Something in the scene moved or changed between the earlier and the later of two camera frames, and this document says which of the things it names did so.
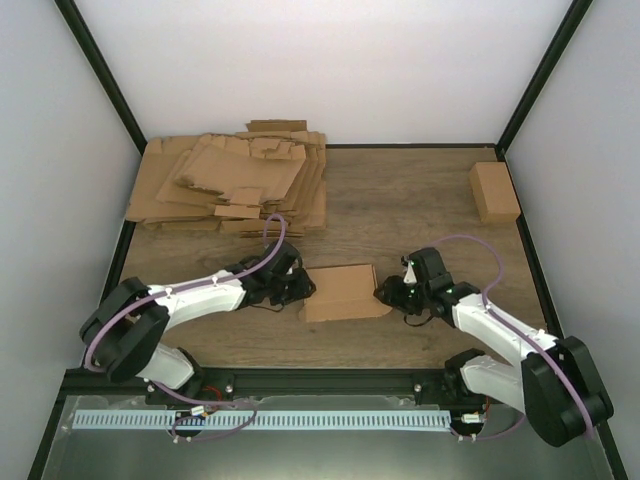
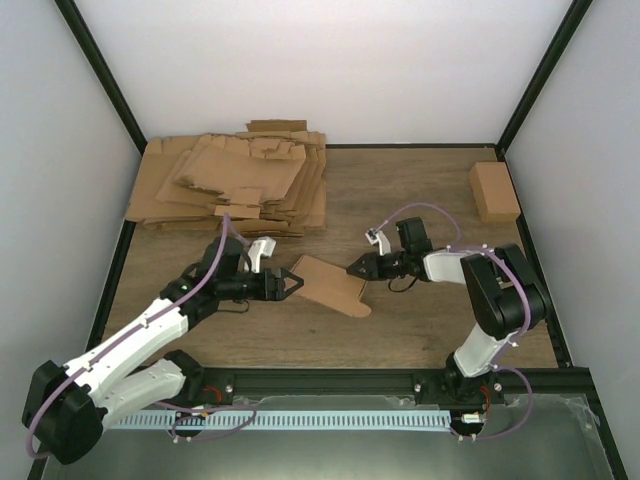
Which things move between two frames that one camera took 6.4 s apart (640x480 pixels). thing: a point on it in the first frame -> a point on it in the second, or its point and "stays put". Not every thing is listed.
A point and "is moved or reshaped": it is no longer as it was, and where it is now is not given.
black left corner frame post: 115,89 stays put
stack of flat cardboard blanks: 234,181 stays put
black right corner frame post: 570,24 stays put
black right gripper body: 409,301 -> 391,271
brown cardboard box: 343,292 is moved or reshaped
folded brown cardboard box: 493,191 stays put
